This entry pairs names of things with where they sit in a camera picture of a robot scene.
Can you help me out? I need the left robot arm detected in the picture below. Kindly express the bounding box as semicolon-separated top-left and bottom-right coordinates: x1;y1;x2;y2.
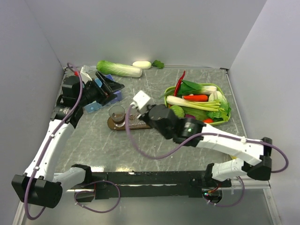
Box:
12;72;124;210

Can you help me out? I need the small red pepper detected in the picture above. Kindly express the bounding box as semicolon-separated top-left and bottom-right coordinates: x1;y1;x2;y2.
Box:
203;118;214;123

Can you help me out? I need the frosted clear glass cup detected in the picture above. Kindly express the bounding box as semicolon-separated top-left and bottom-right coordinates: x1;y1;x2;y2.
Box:
109;105;125;128

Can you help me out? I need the aluminium frame rail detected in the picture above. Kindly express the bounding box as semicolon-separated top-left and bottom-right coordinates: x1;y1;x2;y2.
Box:
13;173;270;225

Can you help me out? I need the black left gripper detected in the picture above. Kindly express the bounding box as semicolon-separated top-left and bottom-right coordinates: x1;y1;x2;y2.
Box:
77;71;124;107

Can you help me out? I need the napa cabbage on table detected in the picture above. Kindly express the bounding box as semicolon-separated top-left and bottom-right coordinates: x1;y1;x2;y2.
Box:
96;60;143;78

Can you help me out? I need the round green cabbage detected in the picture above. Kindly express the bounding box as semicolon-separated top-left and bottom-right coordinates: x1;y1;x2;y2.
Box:
170;105;185;118

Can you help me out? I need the green scallion leaf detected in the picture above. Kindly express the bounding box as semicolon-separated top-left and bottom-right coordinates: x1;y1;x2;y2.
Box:
159;90;174;99

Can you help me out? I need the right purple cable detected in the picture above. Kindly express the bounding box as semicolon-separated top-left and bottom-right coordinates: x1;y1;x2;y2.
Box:
125;105;289;207

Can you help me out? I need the napa cabbage in basket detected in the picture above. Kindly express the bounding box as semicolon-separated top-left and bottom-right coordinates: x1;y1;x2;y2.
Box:
207;91;231;121

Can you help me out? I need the orange carrot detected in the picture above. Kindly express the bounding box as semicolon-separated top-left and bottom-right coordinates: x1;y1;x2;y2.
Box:
182;95;209;102

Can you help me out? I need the clear textured plastic holder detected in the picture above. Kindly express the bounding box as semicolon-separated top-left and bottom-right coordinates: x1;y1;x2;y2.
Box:
129;113;147;129

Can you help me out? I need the teal drawer box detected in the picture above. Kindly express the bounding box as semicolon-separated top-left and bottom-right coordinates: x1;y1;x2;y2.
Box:
84;101;103;113

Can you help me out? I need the green plastic vegetable basket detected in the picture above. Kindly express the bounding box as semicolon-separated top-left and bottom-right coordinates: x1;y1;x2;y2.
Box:
163;83;231;125

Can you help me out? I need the white daikon radish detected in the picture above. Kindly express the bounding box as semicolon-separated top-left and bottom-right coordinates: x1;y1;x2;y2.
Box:
132;60;165;69

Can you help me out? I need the purple onion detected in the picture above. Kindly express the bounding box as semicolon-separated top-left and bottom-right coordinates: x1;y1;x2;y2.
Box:
185;114;196;119

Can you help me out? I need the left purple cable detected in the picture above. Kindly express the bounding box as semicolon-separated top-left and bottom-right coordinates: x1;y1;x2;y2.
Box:
23;62;121;220

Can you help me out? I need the white celery stalk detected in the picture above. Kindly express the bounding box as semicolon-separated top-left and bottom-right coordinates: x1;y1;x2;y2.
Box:
166;96;231;118

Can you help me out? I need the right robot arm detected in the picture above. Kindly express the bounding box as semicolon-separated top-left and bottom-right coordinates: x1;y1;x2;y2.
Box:
138;105;272;187

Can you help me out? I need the bok choy in basket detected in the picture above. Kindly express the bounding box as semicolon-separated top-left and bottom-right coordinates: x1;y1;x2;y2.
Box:
177;80;217;96

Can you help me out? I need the purple cable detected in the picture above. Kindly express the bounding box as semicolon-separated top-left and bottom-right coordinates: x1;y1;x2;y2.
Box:
125;105;289;207
23;62;121;220

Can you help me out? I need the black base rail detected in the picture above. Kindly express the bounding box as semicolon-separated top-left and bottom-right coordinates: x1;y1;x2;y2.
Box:
72;171;232;200

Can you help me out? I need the purple drawer box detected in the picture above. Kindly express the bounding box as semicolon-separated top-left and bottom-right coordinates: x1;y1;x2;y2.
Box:
105;74;122;105

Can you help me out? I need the red chili pepper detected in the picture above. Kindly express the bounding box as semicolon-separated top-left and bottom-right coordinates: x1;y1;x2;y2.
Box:
173;70;186;97

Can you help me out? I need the brown wooden tray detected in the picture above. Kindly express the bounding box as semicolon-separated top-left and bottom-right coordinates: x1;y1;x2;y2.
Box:
107;118;151;131

